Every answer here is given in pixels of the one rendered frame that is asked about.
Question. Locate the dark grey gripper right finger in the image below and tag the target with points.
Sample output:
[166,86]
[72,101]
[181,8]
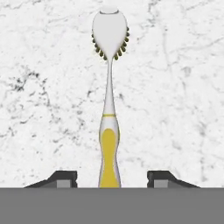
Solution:
[159,176]

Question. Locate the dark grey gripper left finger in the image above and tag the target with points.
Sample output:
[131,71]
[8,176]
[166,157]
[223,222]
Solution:
[64,176]

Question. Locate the white and yellow dish brush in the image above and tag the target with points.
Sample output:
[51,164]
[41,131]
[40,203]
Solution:
[109,145]

